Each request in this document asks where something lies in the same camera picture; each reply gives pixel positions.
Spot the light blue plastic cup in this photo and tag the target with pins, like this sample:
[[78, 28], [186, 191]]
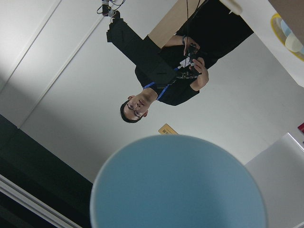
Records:
[[175, 181]]

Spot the standing person in black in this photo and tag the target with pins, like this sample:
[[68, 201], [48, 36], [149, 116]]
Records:
[[210, 34]]

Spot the red bottle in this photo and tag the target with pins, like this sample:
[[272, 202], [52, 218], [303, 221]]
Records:
[[301, 128]]

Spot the yellow bowl with blue plate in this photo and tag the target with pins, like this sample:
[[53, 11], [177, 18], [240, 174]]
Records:
[[286, 36]]

